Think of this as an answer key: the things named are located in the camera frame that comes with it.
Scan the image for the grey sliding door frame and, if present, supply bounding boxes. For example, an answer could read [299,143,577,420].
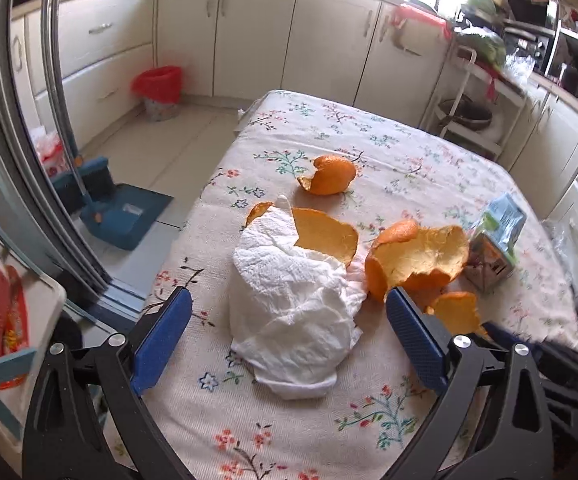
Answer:
[0,0,142,321]

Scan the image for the white hanging bin red bag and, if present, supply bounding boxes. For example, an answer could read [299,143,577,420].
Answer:
[386,2,452,58]

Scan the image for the blue dustpan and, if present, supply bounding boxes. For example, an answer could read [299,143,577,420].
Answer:
[80,182,175,252]

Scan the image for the small orange peel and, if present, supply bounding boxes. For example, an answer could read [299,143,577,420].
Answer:
[425,291,487,337]

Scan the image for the white paper towel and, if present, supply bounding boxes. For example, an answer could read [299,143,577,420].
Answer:
[229,194,367,401]

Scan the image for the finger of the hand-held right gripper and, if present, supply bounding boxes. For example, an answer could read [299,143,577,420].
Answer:
[483,322,578,380]
[542,379,578,416]

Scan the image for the curled orange peel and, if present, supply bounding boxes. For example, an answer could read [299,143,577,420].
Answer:
[297,155,358,197]

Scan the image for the bin with red bag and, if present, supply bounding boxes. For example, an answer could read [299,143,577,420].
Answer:
[130,65,184,122]

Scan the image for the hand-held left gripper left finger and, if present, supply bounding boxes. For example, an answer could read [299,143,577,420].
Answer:
[21,285,195,480]

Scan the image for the green blue milk carton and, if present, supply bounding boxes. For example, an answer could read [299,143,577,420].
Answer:
[462,191,528,293]

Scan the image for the blue long-handled broom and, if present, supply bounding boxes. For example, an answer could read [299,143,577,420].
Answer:
[39,0,117,213]

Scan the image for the crinkled clear plastic bag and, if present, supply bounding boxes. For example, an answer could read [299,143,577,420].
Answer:
[542,215,578,281]

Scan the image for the dark long-handled wok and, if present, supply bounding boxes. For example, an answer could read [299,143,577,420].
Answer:
[436,97,494,133]

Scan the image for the bag of green vegetables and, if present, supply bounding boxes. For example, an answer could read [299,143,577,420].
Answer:
[456,0,507,68]

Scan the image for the white red printed bag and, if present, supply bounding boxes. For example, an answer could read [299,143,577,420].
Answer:
[33,127,64,176]

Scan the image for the toaster oven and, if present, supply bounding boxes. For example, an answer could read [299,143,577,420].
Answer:
[502,20,557,76]

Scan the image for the cream door cabinet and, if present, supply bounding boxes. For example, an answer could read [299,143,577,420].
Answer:
[154,0,452,111]

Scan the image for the large orange peel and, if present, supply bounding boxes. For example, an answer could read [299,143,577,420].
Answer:
[365,219,471,303]

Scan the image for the white trolley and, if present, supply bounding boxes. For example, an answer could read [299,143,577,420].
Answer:
[419,42,527,158]

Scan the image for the cream panelled drawer cabinet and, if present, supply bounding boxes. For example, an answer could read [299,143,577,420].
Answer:
[499,72,578,301]

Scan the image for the floral tablecloth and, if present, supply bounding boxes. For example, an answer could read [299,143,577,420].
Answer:
[91,89,578,480]

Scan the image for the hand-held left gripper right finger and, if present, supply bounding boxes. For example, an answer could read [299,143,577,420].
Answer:
[384,287,555,480]

